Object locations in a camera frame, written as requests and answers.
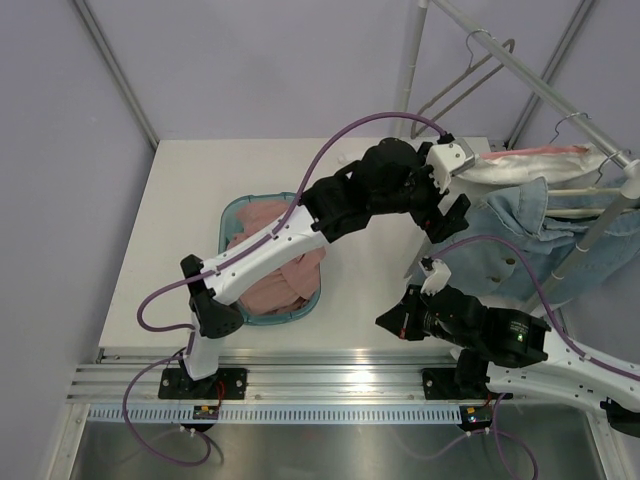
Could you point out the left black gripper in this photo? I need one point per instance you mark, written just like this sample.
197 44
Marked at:
432 220

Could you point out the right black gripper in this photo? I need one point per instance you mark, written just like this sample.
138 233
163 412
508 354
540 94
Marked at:
401 319

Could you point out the white pleated skirt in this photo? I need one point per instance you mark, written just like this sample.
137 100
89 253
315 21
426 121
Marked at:
560 172

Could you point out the pink skirt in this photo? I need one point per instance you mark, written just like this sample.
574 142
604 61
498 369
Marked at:
288 288

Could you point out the grey clothes hanger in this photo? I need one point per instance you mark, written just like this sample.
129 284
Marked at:
472 68

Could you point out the pink clothes hanger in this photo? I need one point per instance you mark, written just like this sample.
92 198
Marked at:
545 150

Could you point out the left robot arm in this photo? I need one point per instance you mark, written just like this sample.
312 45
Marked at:
392 177

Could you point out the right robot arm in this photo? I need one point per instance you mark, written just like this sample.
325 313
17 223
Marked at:
508 351

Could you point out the white wooden hanger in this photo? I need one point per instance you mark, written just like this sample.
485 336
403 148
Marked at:
578 203

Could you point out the blue denim jacket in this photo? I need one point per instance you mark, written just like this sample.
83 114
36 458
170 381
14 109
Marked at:
509 244

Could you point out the white clothes rack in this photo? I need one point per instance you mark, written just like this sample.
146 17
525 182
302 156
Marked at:
400 56

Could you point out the teal plastic basket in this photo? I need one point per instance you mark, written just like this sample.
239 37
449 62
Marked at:
229 226

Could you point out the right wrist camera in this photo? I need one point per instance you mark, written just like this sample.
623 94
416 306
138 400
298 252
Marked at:
437 275

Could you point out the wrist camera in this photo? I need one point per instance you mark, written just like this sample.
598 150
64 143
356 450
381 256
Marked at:
449 160
437 275

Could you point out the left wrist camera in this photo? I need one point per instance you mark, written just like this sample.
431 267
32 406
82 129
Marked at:
449 160

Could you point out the aluminium mounting rail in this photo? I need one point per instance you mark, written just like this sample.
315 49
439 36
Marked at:
270 380

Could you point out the white slotted cable duct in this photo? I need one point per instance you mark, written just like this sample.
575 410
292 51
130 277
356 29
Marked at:
297 414

